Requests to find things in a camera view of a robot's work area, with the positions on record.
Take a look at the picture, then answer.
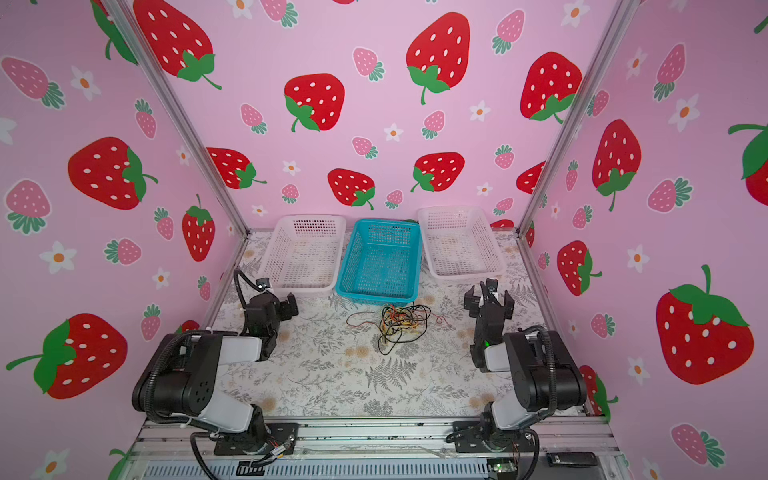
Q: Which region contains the aluminium front rail frame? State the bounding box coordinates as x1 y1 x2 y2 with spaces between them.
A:
113 416 633 479

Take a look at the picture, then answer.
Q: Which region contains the right white plastic basket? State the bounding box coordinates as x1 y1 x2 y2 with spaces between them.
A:
418 206 506 283

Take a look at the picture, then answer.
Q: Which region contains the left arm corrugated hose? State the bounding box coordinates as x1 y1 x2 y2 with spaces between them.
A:
232 267 265 310

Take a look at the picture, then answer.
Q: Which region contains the cable pile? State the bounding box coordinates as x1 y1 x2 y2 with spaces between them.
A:
344 302 450 356

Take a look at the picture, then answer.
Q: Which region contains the right corner aluminium post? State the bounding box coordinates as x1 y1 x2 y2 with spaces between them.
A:
517 0 640 237

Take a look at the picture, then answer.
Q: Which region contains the left corner aluminium post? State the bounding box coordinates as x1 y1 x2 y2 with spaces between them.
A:
104 0 250 238

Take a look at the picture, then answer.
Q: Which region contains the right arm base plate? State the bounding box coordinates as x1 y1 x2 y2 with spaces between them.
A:
445 420 537 454

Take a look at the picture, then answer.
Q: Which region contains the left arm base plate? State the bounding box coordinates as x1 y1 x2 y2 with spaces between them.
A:
214 422 300 456

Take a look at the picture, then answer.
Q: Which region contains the teal plastic basket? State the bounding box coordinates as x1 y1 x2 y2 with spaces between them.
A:
336 219 422 306

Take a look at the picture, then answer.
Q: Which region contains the corner aluminium post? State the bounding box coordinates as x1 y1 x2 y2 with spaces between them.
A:
104 0 250 238
517 0 640 237

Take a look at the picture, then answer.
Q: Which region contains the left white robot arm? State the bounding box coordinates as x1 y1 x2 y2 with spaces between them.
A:
131 269 299 453

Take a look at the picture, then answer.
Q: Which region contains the left white plastic basket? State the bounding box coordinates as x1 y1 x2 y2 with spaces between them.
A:
258 215 347 298

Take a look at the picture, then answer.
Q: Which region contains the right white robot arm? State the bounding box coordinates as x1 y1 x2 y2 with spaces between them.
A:
452 279 588 451

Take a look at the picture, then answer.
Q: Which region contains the white plastic basket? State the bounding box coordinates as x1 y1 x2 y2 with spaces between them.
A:
258 215 347 298
418 206 506 283

